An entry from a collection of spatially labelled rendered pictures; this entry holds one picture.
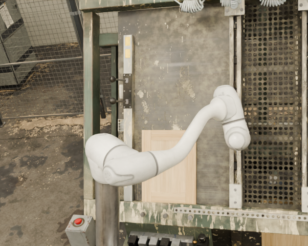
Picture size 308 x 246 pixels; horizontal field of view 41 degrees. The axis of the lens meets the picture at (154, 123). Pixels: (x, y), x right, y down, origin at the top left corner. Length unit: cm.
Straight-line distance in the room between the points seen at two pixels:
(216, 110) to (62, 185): 264
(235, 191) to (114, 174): 92
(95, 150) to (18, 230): 239
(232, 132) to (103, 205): 61
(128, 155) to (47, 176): 289
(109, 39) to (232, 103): 101
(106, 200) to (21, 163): 307
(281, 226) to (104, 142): 109
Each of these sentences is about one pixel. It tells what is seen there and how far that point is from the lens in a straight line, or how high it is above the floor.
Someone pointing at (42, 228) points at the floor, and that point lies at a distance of 377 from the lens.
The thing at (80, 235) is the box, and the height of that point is 90.
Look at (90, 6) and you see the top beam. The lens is 244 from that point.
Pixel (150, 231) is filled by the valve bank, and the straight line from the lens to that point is 239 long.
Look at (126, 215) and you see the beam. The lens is 238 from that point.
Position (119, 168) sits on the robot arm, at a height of 163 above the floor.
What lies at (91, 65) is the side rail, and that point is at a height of 156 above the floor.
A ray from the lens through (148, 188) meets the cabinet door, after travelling 234.
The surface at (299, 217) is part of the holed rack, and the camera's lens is 222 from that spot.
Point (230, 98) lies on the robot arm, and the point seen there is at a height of 160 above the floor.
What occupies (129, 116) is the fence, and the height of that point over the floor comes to 130.
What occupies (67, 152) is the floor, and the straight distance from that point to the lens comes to 457.
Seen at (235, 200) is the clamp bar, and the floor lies 96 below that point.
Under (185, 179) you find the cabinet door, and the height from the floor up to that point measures 100.
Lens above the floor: 249
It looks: 32 degrees down
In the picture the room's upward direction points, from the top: 11 degrees counter-clockwise
